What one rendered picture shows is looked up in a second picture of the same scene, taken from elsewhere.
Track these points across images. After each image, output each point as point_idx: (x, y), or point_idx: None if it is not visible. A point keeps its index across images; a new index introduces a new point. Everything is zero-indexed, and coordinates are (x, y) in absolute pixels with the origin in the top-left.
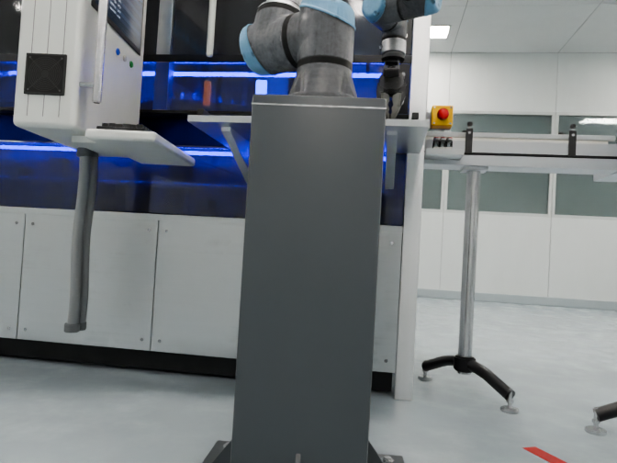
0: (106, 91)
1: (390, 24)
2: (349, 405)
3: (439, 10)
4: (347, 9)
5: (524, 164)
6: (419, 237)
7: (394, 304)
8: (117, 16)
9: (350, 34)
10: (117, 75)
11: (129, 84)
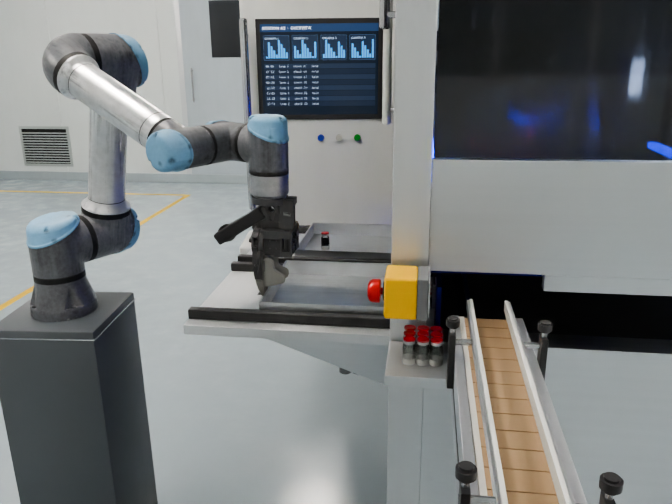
0: (305, 181)
1: (233, 158)
2: None
3: (167, 168)
4: (27, 234)
5: (457, 488)
6: (387, 482)
7: None
8: (311, 105)
9: (32, 255)
10: (325, 160)
11: (359, 157)
